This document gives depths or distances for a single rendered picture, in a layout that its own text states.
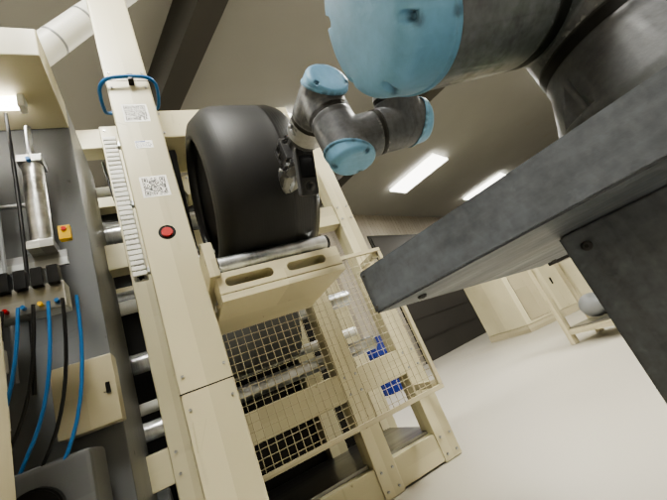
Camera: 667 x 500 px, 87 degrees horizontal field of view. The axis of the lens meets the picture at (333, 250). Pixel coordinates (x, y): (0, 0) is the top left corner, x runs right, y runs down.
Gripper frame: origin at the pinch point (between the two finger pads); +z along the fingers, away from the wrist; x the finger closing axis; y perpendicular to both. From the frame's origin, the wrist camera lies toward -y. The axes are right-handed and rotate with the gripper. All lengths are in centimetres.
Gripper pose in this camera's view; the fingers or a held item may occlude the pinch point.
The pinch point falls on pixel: (289, 191)
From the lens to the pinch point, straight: 100.8
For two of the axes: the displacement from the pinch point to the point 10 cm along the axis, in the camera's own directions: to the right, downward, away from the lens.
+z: -3.3, 4.4, 8.4
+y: -3.7, -8.8, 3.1
